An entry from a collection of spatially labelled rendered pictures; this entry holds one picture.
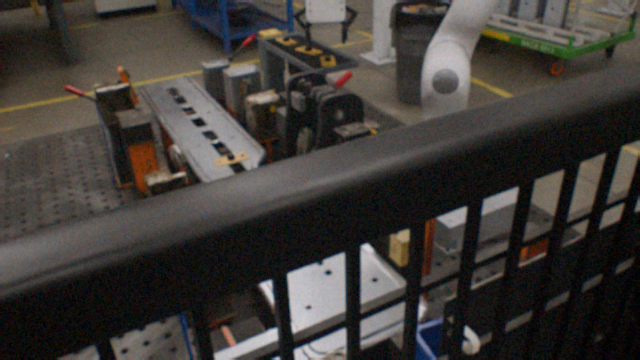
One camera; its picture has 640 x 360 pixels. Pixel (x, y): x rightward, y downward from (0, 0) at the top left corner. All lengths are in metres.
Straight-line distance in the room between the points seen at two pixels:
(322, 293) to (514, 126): 0.76
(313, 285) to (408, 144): 0.78
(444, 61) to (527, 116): 1.16
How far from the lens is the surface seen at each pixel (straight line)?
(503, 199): 1.57
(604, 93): 0.21
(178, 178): 1.22
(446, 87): 1.35
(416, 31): 4.01
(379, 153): 0.15
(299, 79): 1.31
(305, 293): 0.92
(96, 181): 2.02
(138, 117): 1.60
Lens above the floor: 1.62
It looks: 30 degrees down
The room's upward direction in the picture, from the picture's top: 2 degrees counter-clockwise
